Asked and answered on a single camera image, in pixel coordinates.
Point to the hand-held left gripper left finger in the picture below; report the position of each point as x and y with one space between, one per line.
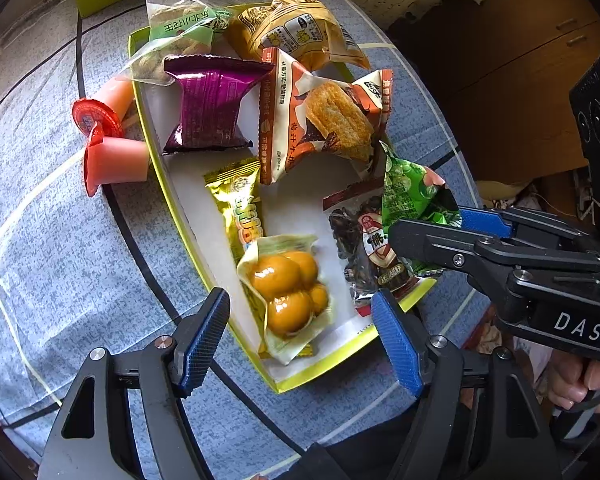
205 340

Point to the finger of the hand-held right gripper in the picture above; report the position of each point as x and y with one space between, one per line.
430 247
480 220

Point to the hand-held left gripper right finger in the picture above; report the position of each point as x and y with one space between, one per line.
400 350

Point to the green snack packet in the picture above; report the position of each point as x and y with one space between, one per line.
410 195

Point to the dark brown snack packet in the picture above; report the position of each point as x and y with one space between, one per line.
360 240

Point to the gold quail egg packet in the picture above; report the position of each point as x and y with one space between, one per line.
280 285

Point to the yellow-green shallow box tray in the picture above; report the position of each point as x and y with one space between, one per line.
192 210

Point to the orange white snack packet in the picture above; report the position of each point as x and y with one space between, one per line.
320 115

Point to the purple snack packet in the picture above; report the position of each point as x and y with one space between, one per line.
207 105

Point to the person's right hand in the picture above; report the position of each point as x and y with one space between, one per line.
565 375

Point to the crumpled patterned cloth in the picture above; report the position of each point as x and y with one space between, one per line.
510 195

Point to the person's dark clothing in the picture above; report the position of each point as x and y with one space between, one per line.
360 455

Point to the wooden cabinet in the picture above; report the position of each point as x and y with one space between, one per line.
520 60

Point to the pink jelly cup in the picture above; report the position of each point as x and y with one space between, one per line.
115 160
97 115

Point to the yellow snack bag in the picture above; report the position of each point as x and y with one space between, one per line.
290 25

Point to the clear peanut bag green label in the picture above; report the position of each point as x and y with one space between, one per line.
180 30

